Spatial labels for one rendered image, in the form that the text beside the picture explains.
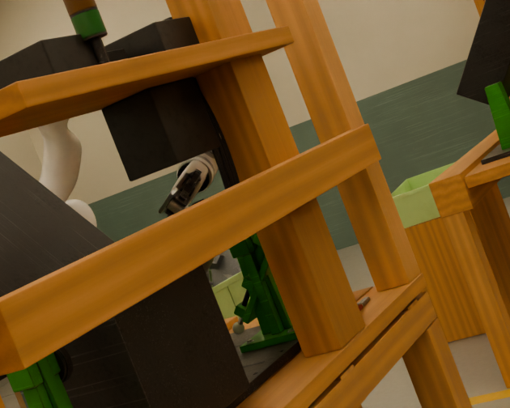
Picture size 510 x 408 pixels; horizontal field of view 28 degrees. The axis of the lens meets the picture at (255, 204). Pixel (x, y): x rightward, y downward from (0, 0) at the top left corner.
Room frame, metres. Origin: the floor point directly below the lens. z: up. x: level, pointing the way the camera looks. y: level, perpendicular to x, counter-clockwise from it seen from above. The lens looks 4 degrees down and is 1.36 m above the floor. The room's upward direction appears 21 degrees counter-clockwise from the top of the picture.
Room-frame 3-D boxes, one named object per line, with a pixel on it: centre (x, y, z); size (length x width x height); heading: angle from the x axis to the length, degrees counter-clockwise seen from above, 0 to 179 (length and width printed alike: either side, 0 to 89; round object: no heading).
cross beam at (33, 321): (1.82, 0.03, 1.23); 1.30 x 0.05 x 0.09; 150
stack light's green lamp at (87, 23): (1.75, 0.15, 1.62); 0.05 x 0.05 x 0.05
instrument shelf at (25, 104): (1.87, 0.13, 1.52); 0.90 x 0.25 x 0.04; 150
